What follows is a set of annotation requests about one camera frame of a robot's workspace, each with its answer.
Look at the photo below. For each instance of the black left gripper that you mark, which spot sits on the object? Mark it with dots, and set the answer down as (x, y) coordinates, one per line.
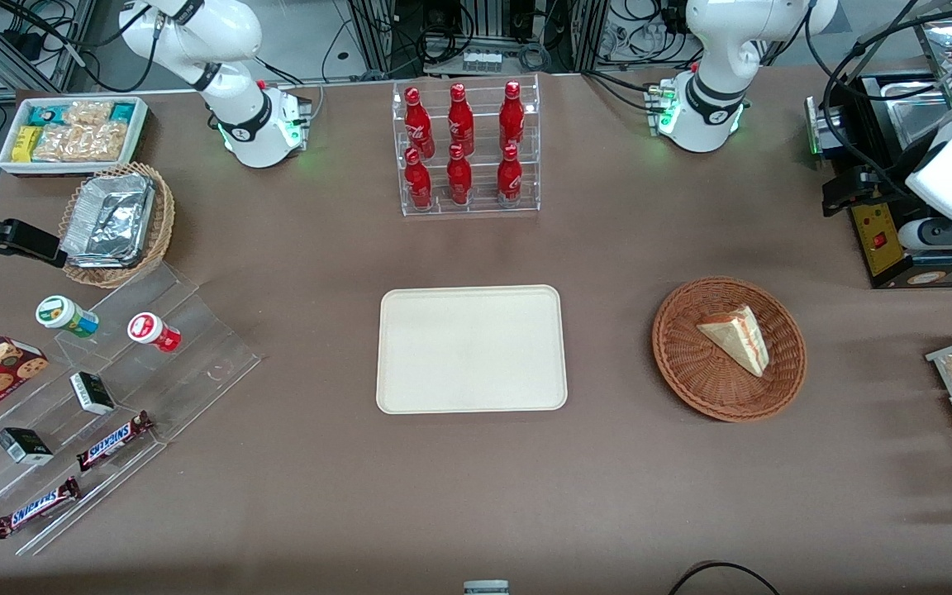
(878, 183)

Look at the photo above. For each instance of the triangular sandwich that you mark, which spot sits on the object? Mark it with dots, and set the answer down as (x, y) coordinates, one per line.
(740, 339)

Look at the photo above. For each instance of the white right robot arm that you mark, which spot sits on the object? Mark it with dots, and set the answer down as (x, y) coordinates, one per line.
(236, 124)

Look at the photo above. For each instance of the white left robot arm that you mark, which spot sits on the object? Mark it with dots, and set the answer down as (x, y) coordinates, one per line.
(716, 49)

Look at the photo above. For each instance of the tan oval wicker basket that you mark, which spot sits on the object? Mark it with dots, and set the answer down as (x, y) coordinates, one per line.
(156, 240)

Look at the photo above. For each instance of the brown round wicker basket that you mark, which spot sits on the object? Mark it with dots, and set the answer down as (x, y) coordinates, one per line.
(691, 372)

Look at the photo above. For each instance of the cream plastic tray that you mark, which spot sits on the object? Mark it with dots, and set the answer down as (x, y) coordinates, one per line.
(468, 347)

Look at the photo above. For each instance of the black hot food display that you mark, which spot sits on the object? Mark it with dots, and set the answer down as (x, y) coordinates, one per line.
(881, 244)

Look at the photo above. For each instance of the white rectangular snack bin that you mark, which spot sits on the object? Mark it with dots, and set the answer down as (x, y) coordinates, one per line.
(63, 168)

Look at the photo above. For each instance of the green lid yoghurt cup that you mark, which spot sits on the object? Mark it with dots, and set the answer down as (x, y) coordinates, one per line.
(63, 316)

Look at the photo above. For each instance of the aluminium foil container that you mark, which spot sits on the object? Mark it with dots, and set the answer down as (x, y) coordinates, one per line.
(108, 219)

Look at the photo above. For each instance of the steel food pan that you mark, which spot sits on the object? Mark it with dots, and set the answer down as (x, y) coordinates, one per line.
(914, 116)

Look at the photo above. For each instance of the yellow snack packet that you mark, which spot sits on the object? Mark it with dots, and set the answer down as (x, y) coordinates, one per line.
(26, 144)

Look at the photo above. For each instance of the clear cracker bag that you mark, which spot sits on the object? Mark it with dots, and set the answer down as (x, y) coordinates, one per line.
(88, 112)
(83, 142)

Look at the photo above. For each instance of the teal snack packet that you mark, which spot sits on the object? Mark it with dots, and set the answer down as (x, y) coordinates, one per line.
(122, 111)
(46, 115)

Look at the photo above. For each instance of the red lid yoghurt cup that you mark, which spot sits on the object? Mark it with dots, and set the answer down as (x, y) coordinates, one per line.
(149, 330)

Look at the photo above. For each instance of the small black white box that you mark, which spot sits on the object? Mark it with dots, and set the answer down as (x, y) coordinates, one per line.
(26, 446)
(92, 393)

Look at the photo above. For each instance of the clear acrylic stepped display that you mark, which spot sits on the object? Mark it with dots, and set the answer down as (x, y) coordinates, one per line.
(195, 364)

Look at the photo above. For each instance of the Snickers chocolate bar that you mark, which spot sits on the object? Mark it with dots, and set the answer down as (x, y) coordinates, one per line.
(38, 506)
(112, 440)

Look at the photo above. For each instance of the red cola bottle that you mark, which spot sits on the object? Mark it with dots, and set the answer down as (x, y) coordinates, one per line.
(511, 116)
(460, 117)
(417, 122)
(459, 178)
(417, 183)
(509, 176)

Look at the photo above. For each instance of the clear acrylic bottle rack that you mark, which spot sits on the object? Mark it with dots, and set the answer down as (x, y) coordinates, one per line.
(480, 208)

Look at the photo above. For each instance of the white power strip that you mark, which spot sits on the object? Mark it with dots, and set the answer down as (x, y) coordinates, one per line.
(483, 59)

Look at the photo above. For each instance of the small grey white device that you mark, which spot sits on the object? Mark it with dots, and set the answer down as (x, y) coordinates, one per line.
(486, 588)

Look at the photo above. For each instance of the aluminium frame rack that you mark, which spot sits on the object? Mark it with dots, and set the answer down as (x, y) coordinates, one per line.
(71, 33)
(377, 37)

